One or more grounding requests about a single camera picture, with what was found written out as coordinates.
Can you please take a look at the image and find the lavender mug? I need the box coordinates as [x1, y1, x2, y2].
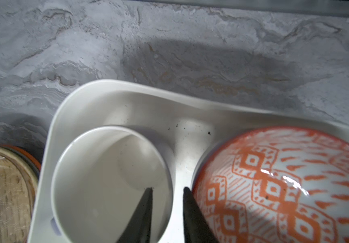
[51, 125, 175, 243]

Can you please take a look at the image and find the orange patterned bowl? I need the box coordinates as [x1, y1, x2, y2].
[192, 126, 349, 243]

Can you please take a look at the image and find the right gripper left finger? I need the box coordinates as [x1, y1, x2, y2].
[117, 187, 153, 243]

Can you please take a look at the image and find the white plastic bin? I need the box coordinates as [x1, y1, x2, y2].
[28, 80, 349, 243]

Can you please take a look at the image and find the amber glass plate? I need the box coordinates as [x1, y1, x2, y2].
[0, 145, 41, 243]

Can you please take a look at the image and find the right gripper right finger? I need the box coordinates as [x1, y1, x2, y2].
[183, 187, 219, 243]

